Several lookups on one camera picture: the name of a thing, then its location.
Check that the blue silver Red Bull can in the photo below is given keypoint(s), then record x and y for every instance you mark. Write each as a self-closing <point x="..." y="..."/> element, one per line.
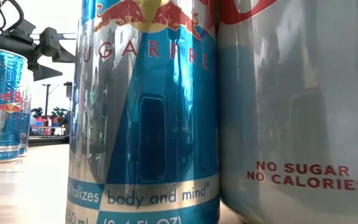
<point x="26" y="124"/>
<point x="2" y="109"/>
<point x="154" y="124"/>

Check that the silver Diet Coke can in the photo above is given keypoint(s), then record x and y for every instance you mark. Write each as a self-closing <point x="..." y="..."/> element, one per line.
<point x="291" y="124"/>

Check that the black aluminium table frame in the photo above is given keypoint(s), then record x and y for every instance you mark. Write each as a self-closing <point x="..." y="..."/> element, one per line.
<point x="48" y="141"/>

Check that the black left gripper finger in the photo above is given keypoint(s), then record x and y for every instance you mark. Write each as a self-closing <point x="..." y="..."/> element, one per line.
<point x="40" y="73"/>
<point x="50" y="43"/>

